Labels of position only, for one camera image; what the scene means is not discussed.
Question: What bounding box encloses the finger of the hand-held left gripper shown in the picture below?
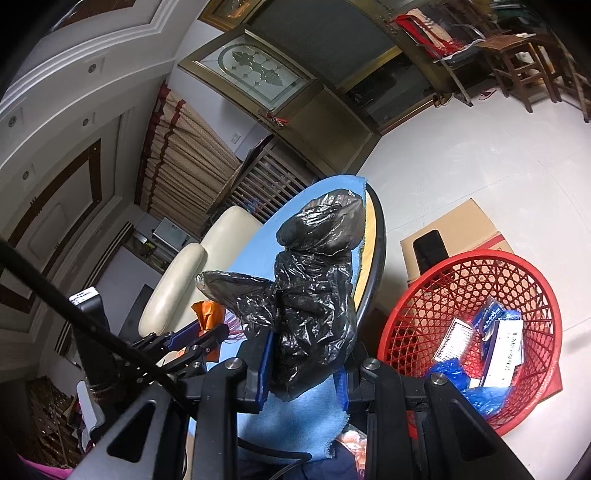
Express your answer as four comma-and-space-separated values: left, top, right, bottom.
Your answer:
157, 323, 232, 370
134, 318, 206, 352

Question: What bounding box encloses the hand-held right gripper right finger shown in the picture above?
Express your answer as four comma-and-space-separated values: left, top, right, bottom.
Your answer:
333, 344, 536, 480

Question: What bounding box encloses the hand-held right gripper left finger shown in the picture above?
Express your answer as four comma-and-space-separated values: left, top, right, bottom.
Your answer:
85, 330, 278, 480

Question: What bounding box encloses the orange wrapper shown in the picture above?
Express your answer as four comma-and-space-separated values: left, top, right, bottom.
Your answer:
191, 300, 227, 333

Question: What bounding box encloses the black plastic bag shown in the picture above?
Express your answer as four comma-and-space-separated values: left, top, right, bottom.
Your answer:
196, 189, 365, 402

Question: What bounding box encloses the red plastic basket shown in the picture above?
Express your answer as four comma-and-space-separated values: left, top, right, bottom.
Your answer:
378, 251, 563, 437

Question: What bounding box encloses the cream leather chair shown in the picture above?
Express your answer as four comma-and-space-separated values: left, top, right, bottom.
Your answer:
201, 205, 264, 259
139, 242, 206, 337

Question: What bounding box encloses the floral printed clothing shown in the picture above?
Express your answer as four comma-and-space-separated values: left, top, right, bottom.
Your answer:
342, 422, 370, 480

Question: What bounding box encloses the white appliance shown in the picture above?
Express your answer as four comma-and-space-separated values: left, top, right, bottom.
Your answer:
152, 219, 190, 247

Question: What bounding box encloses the blue tablecloth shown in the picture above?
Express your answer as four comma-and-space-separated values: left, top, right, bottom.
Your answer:
217, 174, 370, 462

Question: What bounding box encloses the white striped box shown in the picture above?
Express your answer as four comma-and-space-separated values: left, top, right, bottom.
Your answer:
434, 318, 474, 364

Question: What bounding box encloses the blue plastic bag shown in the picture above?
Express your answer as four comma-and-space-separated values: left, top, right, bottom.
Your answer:
427, 360, 513, 418

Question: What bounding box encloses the round wooden table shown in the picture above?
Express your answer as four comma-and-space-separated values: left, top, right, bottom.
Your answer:
355, 182, 387, 333

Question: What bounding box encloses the black phone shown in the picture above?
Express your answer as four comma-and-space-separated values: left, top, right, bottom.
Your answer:
412, 230, 448, 278

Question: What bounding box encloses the white and blue box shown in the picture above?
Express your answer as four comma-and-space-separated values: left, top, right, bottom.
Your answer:
480, 318, 525, 388

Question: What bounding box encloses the wooden lattice screen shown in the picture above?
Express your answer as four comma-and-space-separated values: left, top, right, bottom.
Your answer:
208, 136, 319, 227

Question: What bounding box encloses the beige curtain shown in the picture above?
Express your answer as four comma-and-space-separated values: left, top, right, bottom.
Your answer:
134, 80, 241, 236

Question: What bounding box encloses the cardboard box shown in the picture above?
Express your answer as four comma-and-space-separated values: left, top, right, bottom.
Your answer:
400, 198, 515, 296

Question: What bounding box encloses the metal folding chair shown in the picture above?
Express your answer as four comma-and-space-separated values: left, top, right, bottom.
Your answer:
394, 9, 490, 107

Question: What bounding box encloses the red cloth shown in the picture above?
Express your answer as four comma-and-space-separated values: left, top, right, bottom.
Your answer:
394, 14, 467, 58

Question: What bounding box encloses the wooden chair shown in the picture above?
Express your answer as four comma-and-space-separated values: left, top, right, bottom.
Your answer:
475, 32, 561, 114

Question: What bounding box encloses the black cable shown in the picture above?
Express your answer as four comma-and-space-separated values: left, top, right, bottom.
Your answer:
0, 237, 199, 407

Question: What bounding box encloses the gold picture frame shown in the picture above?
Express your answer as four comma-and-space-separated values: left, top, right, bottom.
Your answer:
198, 0, 273, 33

